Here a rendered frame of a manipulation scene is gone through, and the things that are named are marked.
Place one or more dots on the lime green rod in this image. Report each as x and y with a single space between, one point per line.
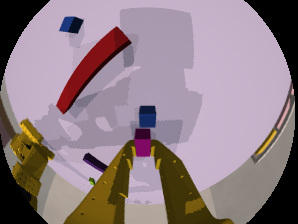
92 181

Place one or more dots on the red rod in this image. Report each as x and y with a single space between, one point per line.
105 50

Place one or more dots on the magenta rod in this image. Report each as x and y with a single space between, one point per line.
142 142

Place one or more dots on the purple rod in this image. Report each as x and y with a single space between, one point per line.
91 160

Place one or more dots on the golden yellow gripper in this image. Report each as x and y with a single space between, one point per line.
105 202

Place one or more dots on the small blue cube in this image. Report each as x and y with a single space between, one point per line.
147 116
71 24

